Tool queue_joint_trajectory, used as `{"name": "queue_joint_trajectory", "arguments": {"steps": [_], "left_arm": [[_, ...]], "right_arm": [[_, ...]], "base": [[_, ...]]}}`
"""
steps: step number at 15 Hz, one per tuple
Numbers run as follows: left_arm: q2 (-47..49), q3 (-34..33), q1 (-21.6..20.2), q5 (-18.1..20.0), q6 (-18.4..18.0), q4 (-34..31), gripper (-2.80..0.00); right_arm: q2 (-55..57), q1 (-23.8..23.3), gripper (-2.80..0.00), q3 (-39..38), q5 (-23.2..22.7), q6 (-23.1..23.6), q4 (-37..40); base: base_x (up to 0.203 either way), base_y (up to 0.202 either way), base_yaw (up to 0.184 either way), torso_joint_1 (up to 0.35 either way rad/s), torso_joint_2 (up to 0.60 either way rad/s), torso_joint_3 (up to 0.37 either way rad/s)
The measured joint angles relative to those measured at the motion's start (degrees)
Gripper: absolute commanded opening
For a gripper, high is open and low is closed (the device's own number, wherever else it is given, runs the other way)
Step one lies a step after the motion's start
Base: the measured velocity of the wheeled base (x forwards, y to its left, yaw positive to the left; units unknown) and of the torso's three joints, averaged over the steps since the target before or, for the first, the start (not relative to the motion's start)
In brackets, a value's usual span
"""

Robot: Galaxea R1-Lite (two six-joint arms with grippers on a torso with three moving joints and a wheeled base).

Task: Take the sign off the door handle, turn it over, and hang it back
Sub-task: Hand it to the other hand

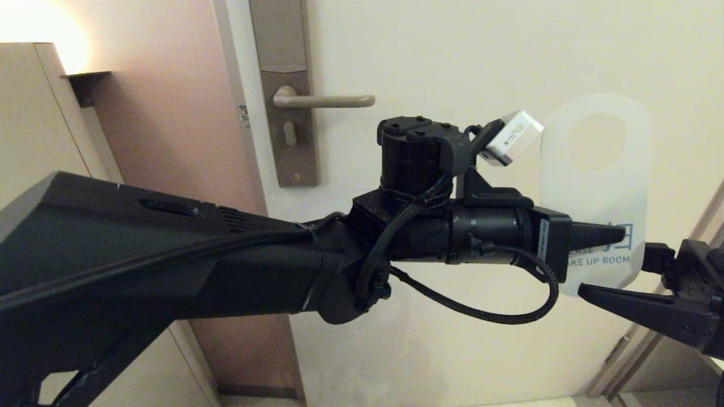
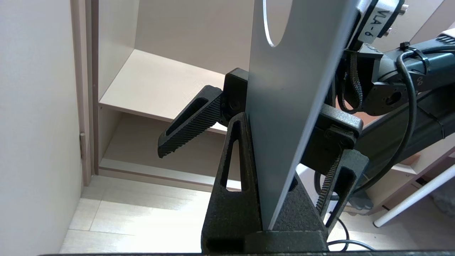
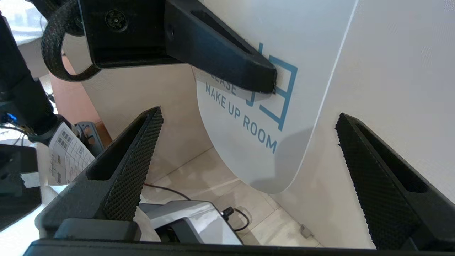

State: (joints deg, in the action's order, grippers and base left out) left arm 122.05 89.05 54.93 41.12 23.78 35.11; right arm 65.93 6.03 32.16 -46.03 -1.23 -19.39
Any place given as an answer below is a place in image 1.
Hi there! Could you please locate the blue do-not-disturb door hanger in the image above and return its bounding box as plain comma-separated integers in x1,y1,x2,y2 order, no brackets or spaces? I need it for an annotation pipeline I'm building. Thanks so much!
540,93,651,297

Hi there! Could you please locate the cream door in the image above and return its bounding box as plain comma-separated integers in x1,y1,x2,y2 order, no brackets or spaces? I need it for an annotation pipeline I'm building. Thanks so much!
226,0,724,405

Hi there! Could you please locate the brown door lock plate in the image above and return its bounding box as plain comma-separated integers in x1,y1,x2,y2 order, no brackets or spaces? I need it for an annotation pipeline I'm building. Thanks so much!
249,0,320,188

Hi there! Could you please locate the beige cabinet panel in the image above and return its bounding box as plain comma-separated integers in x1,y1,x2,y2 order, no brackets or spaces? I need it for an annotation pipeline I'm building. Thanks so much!
0,43,221,407

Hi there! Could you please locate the black left camera bracket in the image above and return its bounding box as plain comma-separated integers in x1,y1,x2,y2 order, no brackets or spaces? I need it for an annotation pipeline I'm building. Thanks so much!
463,119,535,209

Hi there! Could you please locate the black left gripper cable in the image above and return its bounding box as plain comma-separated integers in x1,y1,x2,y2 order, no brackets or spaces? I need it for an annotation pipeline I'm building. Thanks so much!
390,243,561,325

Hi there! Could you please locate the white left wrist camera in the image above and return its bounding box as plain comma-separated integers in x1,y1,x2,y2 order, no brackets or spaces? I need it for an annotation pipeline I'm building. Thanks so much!
485,110,544,167

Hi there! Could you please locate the beige metal door handle lever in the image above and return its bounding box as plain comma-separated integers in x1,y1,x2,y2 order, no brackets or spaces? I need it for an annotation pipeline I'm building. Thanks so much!
273,86,376,109

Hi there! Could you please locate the dark wall lamp bracket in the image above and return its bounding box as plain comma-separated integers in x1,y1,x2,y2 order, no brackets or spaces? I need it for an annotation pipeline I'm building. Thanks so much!
63,71,111,108

